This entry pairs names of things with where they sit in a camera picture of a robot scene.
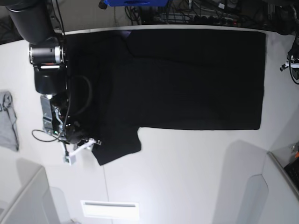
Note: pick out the grey folded T-shirt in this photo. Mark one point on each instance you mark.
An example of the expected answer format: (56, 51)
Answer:
(8, 129)

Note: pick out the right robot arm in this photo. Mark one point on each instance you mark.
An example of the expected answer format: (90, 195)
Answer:
(63, 96)

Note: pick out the black keyboard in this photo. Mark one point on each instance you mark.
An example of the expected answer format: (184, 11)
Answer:
(292, 170)

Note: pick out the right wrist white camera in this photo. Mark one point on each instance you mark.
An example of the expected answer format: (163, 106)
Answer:
(70, 160)

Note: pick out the white label plate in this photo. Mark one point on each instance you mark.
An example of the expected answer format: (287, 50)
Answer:
(110, 210)

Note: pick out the black power strip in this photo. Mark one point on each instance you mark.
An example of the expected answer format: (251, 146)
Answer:
(204, 20)

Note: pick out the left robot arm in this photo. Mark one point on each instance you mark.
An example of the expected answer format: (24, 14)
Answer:
(292, 58)

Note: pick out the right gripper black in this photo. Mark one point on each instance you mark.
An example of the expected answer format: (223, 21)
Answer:
(74, 135)

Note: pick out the black T-shirt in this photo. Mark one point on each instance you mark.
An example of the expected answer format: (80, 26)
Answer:
(181, 79)

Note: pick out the blue box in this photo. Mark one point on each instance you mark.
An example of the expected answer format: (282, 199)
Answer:
(138, 3)

